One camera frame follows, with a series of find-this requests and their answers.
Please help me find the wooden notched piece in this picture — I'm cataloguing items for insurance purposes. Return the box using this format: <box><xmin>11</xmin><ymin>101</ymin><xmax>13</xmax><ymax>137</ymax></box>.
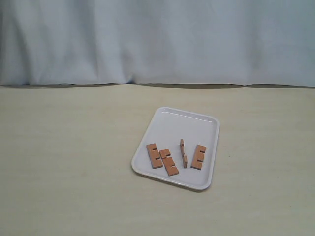
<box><xmin>146</xmin><ymin>143</ymin><xmax>163</xmax><ymax>169</ymax></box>
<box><xmin>190</xmin><ymin>145</ymin><xmax>206</xmax><ymax>170</ymax></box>
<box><xmin>159</xmin><ymin>149</ymin><xmax>179</xmax><ymax>176</ymax></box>
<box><xmin>180</xmin><ymin>139</ymin><xmax>188</xmax><ymax>169</ymax></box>

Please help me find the white plastic tray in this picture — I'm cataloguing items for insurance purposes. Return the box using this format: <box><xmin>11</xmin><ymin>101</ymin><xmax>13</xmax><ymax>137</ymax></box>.
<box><xmin>131</xmin><ymin>107</ymin><xmax>220</xmax><ymax>191</ymax></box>

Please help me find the white cloth backdrop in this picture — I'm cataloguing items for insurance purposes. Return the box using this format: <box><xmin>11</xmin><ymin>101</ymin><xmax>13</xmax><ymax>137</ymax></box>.
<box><xmin>0</xmin><ymin>0</ymin><xmax>315</xmax><ymax>87</ymax></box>

